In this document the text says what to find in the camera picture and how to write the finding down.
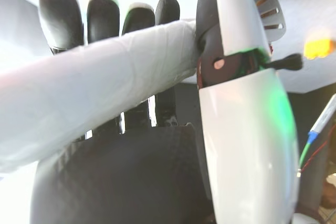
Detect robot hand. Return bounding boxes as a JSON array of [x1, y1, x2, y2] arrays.
[[28, 0, 303, 224]]

